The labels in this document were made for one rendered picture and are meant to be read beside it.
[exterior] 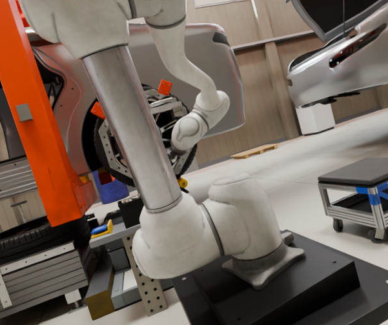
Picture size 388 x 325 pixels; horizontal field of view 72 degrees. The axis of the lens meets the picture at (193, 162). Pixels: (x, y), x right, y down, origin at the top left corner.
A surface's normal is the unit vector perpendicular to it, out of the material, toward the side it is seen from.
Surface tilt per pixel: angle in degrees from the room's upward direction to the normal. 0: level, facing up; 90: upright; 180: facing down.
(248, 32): 90
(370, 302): 0
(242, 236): 95
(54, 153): 90
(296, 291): 4
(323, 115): 90
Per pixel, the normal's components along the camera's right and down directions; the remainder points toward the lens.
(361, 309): -0.29, -0.95
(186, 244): 0.25, 0.19
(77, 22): 0.09, 0.44
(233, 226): 0.04, -0.07
